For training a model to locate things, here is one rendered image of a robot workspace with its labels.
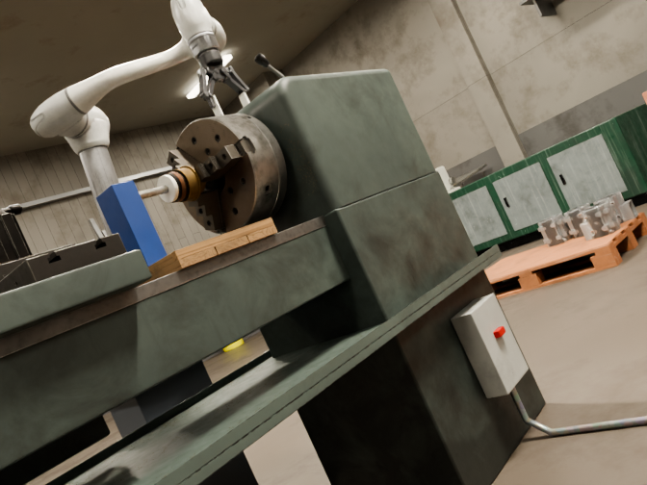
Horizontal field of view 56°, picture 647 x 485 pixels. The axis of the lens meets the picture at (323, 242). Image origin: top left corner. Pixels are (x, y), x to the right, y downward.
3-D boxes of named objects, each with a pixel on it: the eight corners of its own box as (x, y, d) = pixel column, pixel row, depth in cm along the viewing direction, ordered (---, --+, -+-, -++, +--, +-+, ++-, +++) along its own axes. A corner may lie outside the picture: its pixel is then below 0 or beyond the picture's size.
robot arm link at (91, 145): (114, 315, 210) (142, 305, 232) (155, 300, 208) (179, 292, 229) (41, 107, 210) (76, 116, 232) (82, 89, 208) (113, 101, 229)
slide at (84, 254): (40, 312, 141) (32, 294, 141) (128, 254, 113) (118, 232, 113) (-41, 342, 127) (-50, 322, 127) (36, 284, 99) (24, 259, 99)
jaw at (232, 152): (221, 162, 162) (245, 137, 154) (231, 177, 161) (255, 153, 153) (190, 168, 153) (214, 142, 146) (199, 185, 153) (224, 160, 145)
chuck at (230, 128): (219, 237, 179) (183, 137, 177) (295, 211, 159) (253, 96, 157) (196, 245, 172) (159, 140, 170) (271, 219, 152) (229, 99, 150)
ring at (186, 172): (180, 172, 160) (152, 178, 153) (199, 158, 154) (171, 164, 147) (194, 204, 160) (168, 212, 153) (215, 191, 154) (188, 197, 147)
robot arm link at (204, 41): (182, 46, 193) (190, 63, 193) (197, 31, 187) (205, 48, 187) (203, 46, 200) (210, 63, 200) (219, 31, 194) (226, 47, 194)
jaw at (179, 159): (211, 178, 166) (182, 158, 171) (214, 162, 163) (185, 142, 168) (179, 186, 157) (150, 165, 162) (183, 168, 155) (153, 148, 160)
